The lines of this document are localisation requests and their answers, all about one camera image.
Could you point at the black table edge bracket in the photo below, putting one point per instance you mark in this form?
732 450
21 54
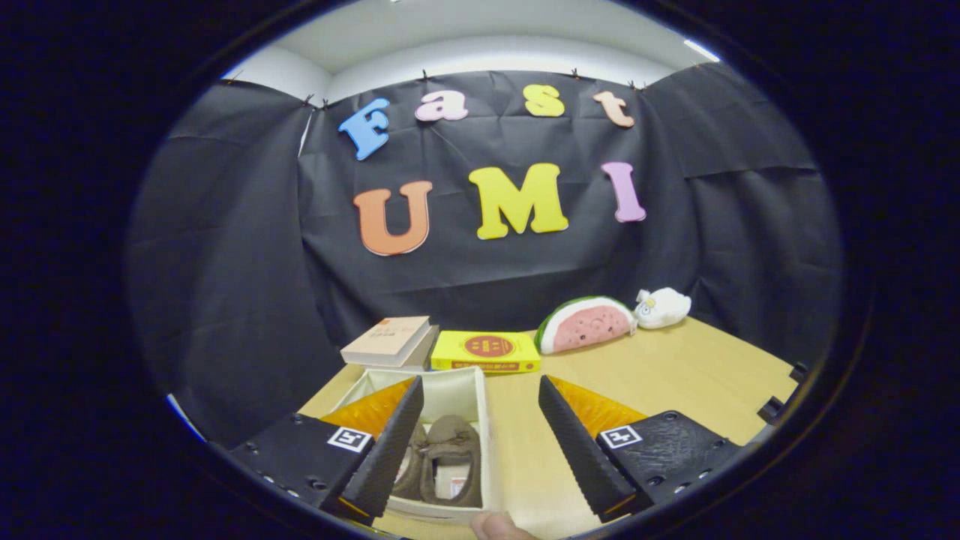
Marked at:
771 410
799 372

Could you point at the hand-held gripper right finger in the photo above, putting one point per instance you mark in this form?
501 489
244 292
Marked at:
577 457

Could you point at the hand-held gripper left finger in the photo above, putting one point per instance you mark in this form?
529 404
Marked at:
390 457

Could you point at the beige fabric storage box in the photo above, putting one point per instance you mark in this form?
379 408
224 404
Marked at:
450 390

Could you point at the brown fuzzy shoe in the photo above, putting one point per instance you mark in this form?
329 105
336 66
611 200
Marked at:
412 472
450 431

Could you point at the black backdrop cloth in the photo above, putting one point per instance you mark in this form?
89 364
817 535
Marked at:
525 277

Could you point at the white plush toy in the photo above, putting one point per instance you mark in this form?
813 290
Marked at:
664 307

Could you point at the yellow book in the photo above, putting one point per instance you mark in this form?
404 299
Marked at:
450 352

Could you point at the beige paperback book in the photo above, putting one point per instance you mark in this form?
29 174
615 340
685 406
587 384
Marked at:
386 337

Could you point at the watermelon slice plush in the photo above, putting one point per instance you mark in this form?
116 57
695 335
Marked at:
592 326

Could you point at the grey paperback book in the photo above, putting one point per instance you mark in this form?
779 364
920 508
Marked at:
429 349

